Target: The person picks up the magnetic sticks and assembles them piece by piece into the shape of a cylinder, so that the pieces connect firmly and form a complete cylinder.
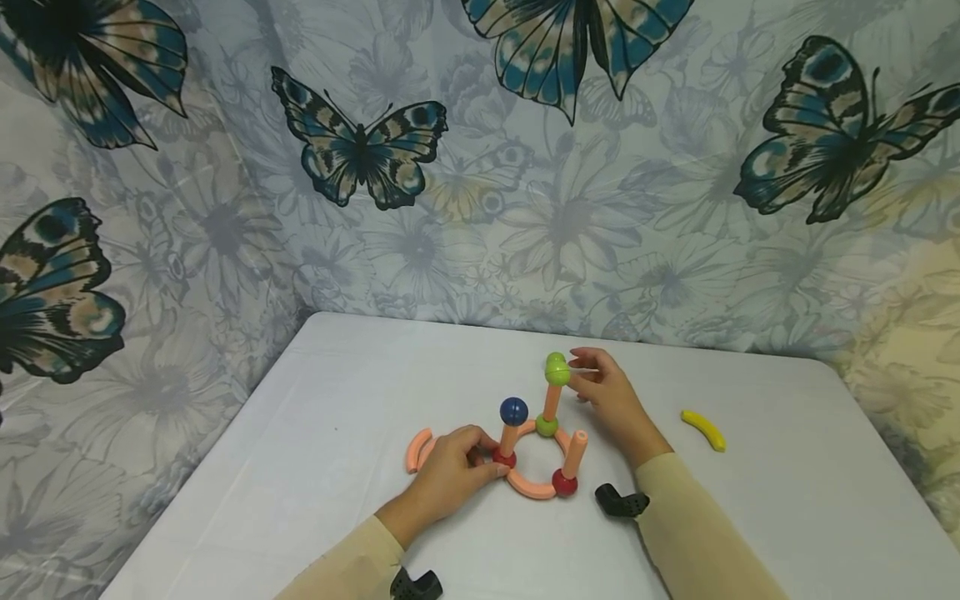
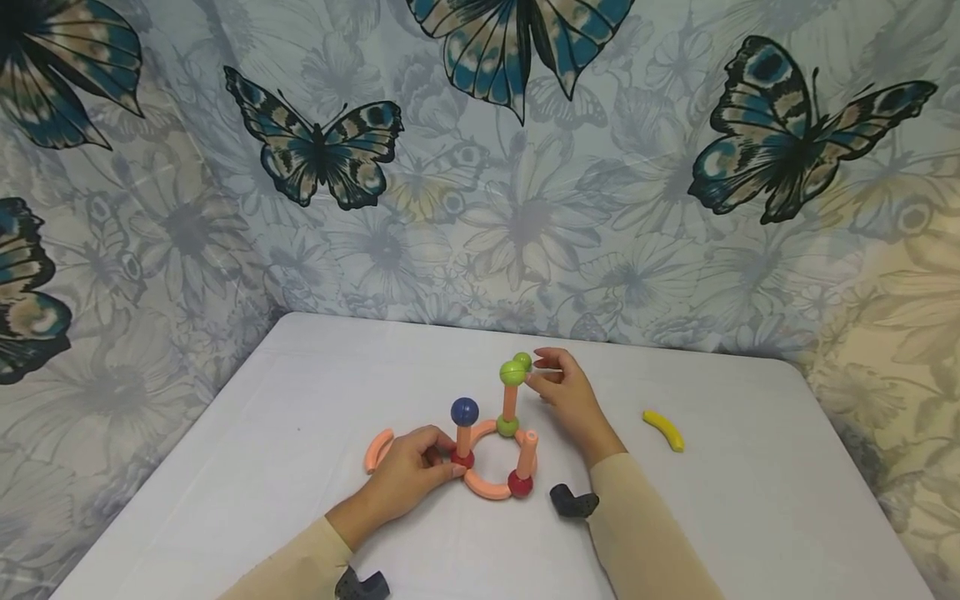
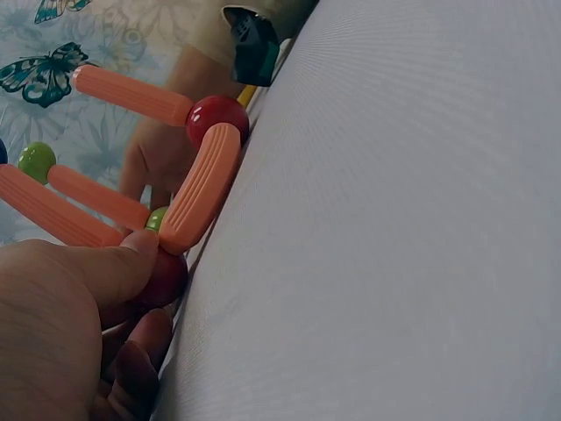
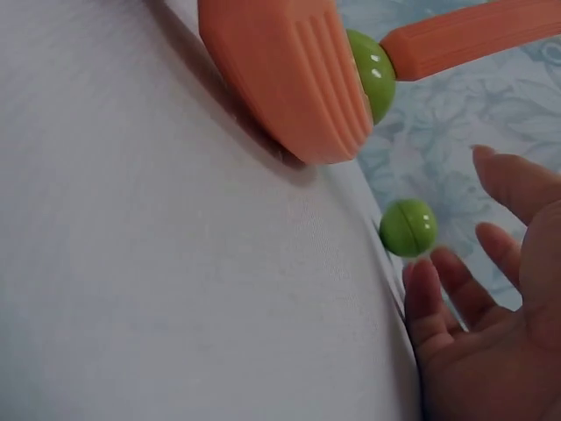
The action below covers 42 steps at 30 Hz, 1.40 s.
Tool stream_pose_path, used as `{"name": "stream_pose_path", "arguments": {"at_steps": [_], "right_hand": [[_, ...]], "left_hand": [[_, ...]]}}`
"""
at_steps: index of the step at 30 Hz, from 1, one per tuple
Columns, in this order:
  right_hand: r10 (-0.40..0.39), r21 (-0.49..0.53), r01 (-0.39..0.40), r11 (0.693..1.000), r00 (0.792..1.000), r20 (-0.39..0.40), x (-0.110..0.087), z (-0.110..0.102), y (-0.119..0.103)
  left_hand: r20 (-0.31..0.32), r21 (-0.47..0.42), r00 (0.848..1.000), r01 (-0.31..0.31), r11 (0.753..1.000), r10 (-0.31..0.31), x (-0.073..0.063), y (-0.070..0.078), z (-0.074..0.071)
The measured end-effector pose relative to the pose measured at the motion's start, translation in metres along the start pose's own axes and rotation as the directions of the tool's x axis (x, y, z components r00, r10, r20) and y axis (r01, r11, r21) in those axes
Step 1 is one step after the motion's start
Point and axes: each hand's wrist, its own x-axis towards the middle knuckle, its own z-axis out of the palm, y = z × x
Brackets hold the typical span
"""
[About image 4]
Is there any person's right hand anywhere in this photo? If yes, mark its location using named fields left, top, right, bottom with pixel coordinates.
left=401, top=144, right=561, bottom=421

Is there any small green plastic ball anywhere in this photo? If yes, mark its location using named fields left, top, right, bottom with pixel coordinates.
left=378, top=198, right=439, bottom=257

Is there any long orange ribbed toy bar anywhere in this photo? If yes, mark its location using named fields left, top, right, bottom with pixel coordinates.
left=379, top=0, right=561, bottom=83

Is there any large green plastic ball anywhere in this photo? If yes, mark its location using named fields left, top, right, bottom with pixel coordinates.
left=345, top=28, right=397, bottom=125

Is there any wide orange ribbed toy block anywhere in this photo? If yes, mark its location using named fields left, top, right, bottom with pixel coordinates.
left=196, top=0, right=374, bottom=166

